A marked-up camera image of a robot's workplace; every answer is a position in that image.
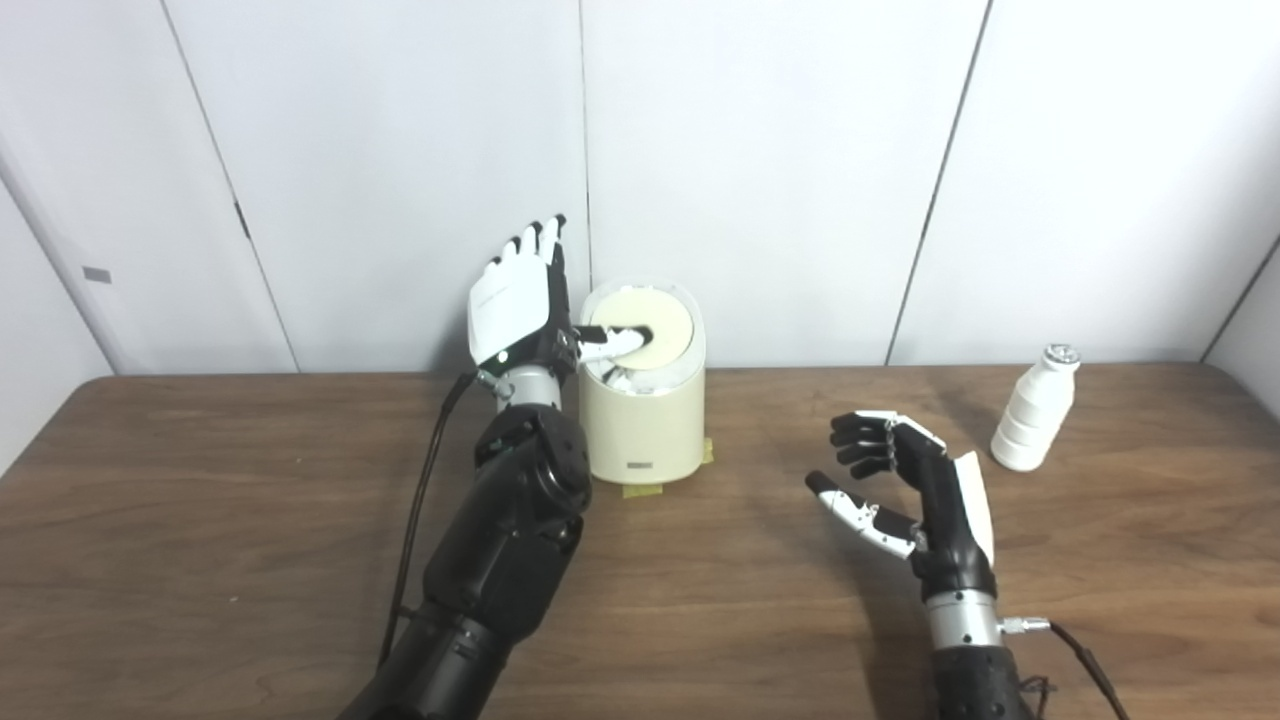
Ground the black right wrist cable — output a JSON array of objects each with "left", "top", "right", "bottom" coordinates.
[{"left": 1000, "top": 617, "right": 1131, "bottom": 720}]

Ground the small white plastic bottle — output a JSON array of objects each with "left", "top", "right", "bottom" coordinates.
[{"left": 990, "top": 344, "right": 1081, "bottom": 473}]

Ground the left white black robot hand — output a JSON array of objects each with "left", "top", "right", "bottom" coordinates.
[{"left": 467, "top": 213, "right": 656, "bottom": 381}]

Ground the round cream bin lid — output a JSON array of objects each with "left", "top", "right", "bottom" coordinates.
[{"left": 590, "top": 288, "right": 694, "bottom": 369}]

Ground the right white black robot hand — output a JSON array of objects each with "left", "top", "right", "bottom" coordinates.
[{"left": 805, "top": 410, "right": 998, "bottom": 601}]

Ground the cream-colored bin body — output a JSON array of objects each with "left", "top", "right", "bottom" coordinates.
[{"left": 577, "top": 280, "right": 708, "bottom": 486}]

